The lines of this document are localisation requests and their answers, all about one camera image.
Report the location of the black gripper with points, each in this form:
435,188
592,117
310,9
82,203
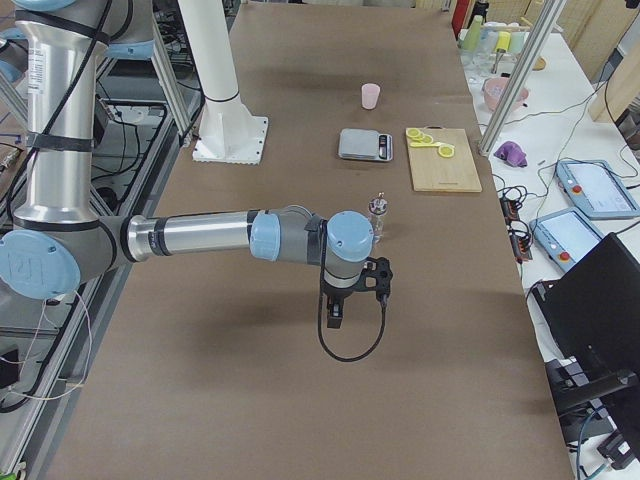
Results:
338,294

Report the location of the clear glass sauce bottle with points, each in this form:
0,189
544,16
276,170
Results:
377,209

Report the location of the pink plastic cup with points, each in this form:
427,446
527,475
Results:
370,93

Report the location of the silver kitchen scale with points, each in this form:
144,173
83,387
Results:
365,145

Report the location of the green cup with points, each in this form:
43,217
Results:
470,41

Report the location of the wooden cutting board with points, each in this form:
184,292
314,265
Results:
432,173

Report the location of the yellow plastic knife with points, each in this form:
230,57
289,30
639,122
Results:
420,144

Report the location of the purple cloth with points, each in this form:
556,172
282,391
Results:
512,154

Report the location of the blue teach pendant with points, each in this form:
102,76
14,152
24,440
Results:
566,236
596,190

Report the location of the black monitor stand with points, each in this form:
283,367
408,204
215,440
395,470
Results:
593,315

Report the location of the pink bowl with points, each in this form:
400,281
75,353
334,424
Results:
493,90

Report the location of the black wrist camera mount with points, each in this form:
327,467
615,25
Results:
376,276

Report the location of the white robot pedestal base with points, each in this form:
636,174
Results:
228,132

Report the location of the aluminium frame post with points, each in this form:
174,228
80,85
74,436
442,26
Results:
533,46

